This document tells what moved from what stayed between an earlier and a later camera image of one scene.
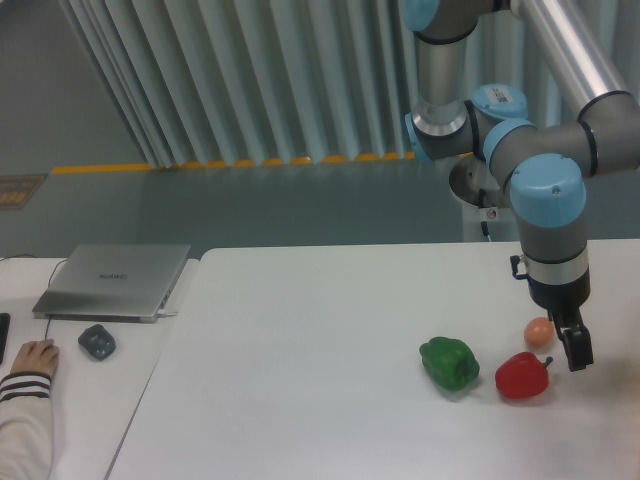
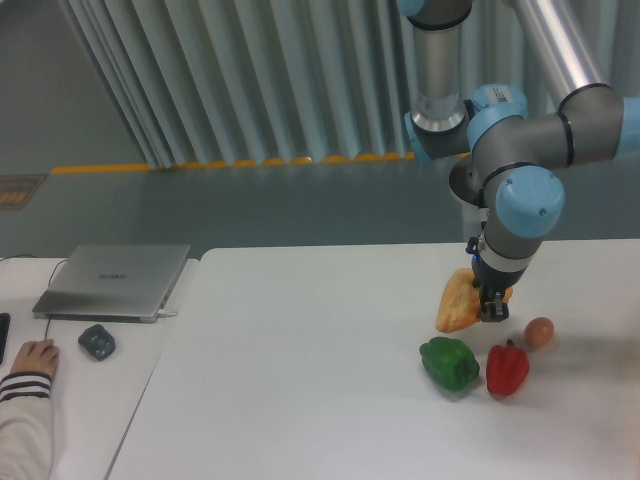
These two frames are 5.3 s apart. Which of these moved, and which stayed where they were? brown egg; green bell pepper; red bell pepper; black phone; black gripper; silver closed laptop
Moved: red bell pepper; black gripper
Stayed: silver closed laptop; brown egg; black phone; green bell pepper
